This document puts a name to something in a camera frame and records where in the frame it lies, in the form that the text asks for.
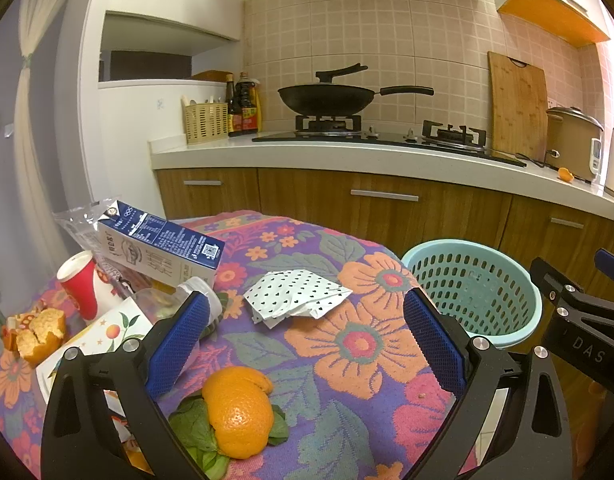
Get green leafy vegetable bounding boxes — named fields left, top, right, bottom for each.
left=169, top=393, right=290, bottom=479

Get red white paper cup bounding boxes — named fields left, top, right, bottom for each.
left=56, top=250, right=122, bottom=323

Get blue white milk carton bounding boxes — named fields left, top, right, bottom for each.
left=95, top=200, right=225, bottom=287

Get clear plastic bag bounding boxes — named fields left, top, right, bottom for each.
left=53, top=196, right=118, bottom=257

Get white heart-pattern paper bag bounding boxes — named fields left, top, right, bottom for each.
left=244, top=269, right=353, bottom=330

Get snack wrapper packet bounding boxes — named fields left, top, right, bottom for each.
left=95, top=260, right=152, bottom=299

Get wooden kitchen base cabinets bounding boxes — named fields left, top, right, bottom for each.
left=156, top=168, right=614, bottom=353

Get light blue plastic basket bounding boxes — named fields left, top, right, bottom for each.
left=403, top=238, right=542, bottom=349

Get small orange peel on counter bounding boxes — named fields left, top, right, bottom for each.
left=558, top=167, right=574, bottom=182

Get white countertop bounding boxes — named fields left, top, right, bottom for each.
left=147, top=136, right=614, bottom=221

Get beige rice cooker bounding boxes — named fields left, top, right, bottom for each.
left=545, top=107, right=603, bottom=183

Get black gas stove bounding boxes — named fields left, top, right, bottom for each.
left=253, top=115, right=525, bottom=167

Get wooden cutting board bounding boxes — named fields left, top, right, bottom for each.
left=487, top=51, right=548, bottom=160

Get floral purple tablecloth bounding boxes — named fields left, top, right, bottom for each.
left=0, top=209, right=479, bottom=480

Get black wok pan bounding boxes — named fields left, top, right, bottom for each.
left=278, top=63, right=435, bottom=117

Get wicker utensil basket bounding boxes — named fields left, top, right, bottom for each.
left=182, top=101, right=229, bottom=144

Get dark soy sauce bottle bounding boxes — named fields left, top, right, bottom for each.
left=226, top=73, right=242, bottom=136

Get yellow bottle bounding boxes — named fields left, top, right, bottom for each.
left=255, top=81, right=264, bottom=132

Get large sauce bottle red label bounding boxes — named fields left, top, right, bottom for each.
left=237, top=72, right=258, bottom=133

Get white curtain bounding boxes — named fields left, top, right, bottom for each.
left=10, top=0, right=76, bottom=266

